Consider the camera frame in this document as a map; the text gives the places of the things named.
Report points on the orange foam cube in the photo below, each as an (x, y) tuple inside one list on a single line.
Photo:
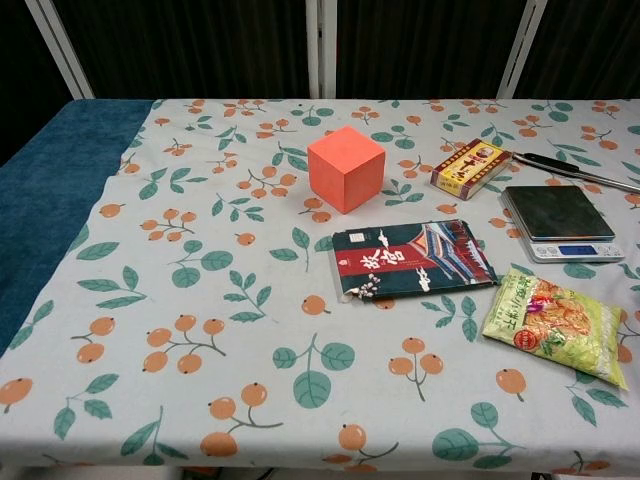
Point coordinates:
[(345, 170)]

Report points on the silver digital kitchen scale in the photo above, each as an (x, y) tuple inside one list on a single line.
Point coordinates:
[(560, 210)]

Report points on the dark blue snack packet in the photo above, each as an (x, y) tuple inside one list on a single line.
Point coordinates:
[(400, 260)]

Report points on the floral fruit print tablecloth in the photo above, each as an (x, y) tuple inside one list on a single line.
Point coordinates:
[(200, 300)]

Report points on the yellow red cardboard box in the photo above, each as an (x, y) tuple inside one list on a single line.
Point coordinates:
[(470, 170)]

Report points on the black pleated curtain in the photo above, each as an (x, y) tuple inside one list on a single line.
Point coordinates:
[(200, 50)]

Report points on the green yellow snack bag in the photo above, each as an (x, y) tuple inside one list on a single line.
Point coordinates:
[(550, 330)]

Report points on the blue velvet table cover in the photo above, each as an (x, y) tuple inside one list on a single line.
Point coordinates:
[(50, 200)]

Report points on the white metal frame post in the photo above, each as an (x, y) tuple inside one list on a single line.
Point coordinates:
[(320, 50), (60, 50), (520, 50)]

